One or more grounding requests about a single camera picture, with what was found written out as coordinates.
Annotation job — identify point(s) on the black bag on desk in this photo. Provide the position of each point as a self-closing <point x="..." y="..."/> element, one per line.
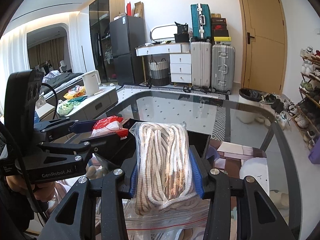
<point x="182" y="35"/>

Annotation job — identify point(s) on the white trash bin black liner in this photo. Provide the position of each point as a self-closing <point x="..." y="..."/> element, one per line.
<point x="248" y="98"/>

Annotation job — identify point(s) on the stack of shoe boxes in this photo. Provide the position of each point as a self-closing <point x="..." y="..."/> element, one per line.
<point x="220" y="32"/>

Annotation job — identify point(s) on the black cardboard box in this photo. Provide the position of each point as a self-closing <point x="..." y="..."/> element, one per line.
<point x="199" y="140"/>

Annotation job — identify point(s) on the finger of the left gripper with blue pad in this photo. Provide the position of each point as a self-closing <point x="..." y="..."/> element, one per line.
<point x="75" y="127"/>
<point x="106" y="146"/>

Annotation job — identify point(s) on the dark glass wardrobe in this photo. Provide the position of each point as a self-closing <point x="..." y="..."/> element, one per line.
<point x="101" y="14"/>

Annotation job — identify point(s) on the white suitcase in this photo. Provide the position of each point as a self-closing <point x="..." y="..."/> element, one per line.
<point x="201" y="63"/>

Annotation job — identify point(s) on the purple paper bag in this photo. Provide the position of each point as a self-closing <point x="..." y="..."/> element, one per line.
<point x="314" y="147"/>

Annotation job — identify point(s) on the oval desk mirror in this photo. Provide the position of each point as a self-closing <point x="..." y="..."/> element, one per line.
<point x="163" y="33"/>

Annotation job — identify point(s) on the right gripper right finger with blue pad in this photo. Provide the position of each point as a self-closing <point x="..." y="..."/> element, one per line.
<point x="257" y="216"/>

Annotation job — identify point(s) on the shoe rack with shoes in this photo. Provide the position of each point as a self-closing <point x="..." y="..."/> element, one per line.
<point x="305" y="114"/>

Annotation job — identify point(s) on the white desk with drawers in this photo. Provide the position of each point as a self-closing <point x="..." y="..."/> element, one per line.
<point x="179" y="58"/>

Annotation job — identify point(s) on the woven laundry basket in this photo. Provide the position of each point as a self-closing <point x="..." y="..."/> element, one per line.
<point x="159" y="72"/>

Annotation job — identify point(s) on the white electric kettle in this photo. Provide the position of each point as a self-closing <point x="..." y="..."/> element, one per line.
<point x="92" y="82"/>

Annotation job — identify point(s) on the teal suitcase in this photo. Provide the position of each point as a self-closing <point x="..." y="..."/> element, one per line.
<point x="201" y="22"/>

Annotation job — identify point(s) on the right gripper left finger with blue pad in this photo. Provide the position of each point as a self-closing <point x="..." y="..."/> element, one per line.
<point x="74" y="217"/>

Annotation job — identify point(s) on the red white plastic bag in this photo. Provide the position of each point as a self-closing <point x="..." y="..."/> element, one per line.
<point x="111" y="124"/>

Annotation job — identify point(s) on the grey side table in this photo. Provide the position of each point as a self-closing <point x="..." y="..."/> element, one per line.
<point x="94" y="106"/>

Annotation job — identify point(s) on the wooden door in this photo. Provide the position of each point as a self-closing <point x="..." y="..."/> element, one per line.
<point x="264" y="54"/>

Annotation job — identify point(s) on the silver suitcase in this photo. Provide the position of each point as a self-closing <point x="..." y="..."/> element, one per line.
<point x="223" y="67"/>

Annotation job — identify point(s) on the black refrigerator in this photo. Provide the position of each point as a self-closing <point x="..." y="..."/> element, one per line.
<point x="127" y="33"/>

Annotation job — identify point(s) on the anime printed desk mat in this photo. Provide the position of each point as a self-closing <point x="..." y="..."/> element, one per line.
<point x="237" y="161"/>

